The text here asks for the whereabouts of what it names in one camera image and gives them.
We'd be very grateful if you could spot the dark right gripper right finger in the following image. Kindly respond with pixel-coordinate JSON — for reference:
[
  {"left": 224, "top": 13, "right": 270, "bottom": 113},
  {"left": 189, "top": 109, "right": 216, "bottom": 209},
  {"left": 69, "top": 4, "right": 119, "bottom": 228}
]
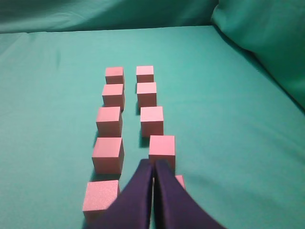
[{"left": 154, "top": 160, "right": 219, "bottom": 229}]

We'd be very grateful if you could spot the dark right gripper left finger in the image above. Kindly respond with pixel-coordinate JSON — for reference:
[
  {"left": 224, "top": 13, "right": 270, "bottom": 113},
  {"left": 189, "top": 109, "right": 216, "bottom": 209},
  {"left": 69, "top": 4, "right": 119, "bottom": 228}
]
[{"left": 89, "top": 159, "right": 153, "bottom": 229}]

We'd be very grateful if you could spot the pink cube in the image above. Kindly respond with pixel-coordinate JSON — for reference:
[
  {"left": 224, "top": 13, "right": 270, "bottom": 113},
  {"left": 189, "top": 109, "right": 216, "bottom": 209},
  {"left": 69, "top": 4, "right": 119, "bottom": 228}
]
[
  {"left": 91, "top": 137, "right": 124, "bottom": 175},
  {"left": 175, "top": 175, "right": 186, "bottom": 190},
  {"left": 102, "top": 83, "right": 125, "bottom": 111},
  {"left": 140, "top": 106, "right": 164, "bottom": 137},
  {"left": 96, "top": 106, "right": 122, "bottom": 137},
  {"left": 136, "top": 82, "right": 157, "bottom": 108},
  {"left": 82, "top": 180, "right": 120, "bottom": 224},
  {"left": 136, "top": 65, "right": 154, "bottom": 83},
  {"left": 105, "top": 67, "right": 124, "bottom": 84},
  {"left": 149, "top": 135, "right": 176, "bottom": 174}
]

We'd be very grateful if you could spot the green cloth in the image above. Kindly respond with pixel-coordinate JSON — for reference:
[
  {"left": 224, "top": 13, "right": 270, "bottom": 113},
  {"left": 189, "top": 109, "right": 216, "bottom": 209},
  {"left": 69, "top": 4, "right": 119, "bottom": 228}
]
[{"left": 0, "top": 0, "right": 305, "bottom": 229}]

